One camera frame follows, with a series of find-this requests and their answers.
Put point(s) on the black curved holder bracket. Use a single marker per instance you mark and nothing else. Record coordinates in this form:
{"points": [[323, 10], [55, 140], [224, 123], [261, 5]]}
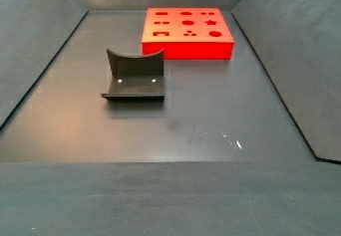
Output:
{"points": [[138, 77]]}

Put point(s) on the red shape sorter box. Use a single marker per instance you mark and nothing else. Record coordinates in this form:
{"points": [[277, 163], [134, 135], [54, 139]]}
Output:
{"points": [[189, 33]]}

